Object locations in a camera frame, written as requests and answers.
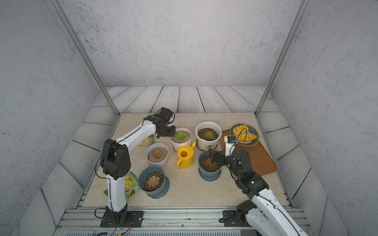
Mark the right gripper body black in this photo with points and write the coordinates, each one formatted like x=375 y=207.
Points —
x=229 y=162

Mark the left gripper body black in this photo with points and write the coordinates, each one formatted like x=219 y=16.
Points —
x=168 y=131

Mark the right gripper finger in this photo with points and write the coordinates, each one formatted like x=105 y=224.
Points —
x=214 y=153
x=214 y=162

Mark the blue pot red succulent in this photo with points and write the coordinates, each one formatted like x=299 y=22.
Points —
x=208 y=171

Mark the white pot bright green succulent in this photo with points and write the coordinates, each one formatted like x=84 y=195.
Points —
x=182 y=137

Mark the yellow watering can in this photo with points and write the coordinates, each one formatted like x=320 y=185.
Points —
x=186 y=156

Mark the small white pot pink-green succulent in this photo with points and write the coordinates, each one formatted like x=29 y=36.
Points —
x=157 y=155

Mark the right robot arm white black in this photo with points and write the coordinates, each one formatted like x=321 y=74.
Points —
x=262 y=210

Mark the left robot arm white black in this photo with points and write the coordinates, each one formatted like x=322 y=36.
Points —
x=115 y=159

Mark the large white round pot succulent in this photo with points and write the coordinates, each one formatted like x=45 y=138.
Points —
x=208 y=135

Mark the brown tray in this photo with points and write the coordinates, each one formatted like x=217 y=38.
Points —
x=261 y=161

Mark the green orange snack packet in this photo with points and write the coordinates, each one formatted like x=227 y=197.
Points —
x=147 y=141

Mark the yellow bread roll lower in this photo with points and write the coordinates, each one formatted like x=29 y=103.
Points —
x=245 y=136

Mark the yellow bread roll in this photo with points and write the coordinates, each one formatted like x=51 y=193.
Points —
x=240 y=128
x=245 y=136

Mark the blue patterned plate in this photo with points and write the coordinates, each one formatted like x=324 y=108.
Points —
x=251 y=130

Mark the yellow bread roll upper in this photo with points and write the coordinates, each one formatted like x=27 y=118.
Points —
x=240 y=128

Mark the green yellow candy bag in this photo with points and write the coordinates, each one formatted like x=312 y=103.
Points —
x=131 y=185

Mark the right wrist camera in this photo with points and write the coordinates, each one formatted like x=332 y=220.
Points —
x=230 y=143

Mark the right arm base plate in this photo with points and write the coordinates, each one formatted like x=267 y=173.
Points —
x=233 y=218

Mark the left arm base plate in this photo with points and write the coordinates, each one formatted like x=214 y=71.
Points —
x=124 y=219

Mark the front aluminium rail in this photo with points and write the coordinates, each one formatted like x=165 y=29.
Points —
x=186 y=221

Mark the left aluminium frame post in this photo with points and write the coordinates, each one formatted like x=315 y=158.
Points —
x=67 y=26

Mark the aluminium frame post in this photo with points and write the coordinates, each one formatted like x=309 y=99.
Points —
x=67 y=26
x=284 y=52

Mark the right aluminium frame post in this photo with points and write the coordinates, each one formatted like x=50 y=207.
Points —
x=284 y=52

